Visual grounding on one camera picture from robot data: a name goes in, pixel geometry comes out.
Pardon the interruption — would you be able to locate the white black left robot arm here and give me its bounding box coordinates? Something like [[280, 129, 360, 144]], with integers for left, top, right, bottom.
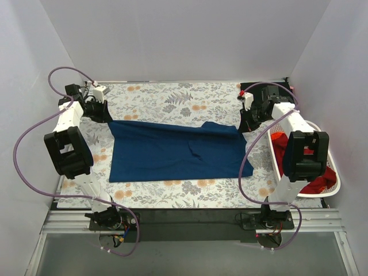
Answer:
[[44, 84, 122, 230]]

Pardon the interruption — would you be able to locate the orange t shirt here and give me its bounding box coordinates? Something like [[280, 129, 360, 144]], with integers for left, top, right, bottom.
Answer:
[[271, 132, 285, 140]]

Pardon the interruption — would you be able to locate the blue t shirt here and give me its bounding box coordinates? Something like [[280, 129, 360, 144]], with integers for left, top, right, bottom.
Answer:
[[108, 120, 254, 182]]

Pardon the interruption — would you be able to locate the folded black t shirt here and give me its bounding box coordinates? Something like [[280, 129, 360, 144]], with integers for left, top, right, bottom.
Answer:
[[240, 81, 292, 102]]

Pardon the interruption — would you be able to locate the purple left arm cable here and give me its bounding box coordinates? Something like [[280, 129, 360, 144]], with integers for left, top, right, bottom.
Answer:
[[13, 66, 141, 257]]

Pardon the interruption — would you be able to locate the floral patterned table mat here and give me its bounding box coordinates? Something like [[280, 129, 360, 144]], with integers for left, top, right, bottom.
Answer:
[[57, 82, 323, 209]]

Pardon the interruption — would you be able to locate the red t shirt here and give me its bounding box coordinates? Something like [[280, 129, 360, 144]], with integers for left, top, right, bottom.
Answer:
[[271, 135, 337, 194]]

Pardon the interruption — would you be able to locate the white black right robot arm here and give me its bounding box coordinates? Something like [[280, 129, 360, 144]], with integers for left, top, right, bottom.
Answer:
[[237, 82, 329, 229]]

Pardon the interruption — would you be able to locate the aluminium frame rail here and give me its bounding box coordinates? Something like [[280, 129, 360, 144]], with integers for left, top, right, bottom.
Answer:
[[41, 208, 346, 233]]

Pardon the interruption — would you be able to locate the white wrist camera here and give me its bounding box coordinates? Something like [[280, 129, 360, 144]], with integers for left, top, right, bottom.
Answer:
[[92, 86, 110, 103], [237, 90, 254, 111]]

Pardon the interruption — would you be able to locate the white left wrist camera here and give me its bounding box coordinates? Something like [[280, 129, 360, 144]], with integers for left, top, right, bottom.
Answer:
[[92, 86, 110, 103]]

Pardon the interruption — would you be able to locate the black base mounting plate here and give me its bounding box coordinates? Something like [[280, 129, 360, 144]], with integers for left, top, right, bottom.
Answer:
[[85, 209, 294, 243]]

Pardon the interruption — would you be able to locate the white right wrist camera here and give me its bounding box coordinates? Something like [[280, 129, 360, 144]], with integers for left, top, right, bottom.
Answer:
[[237, 90, 254, 111]]

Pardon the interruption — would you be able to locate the white perforated laundry basket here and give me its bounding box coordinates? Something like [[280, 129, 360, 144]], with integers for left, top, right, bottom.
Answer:
[[267, 124, 340, 198]]

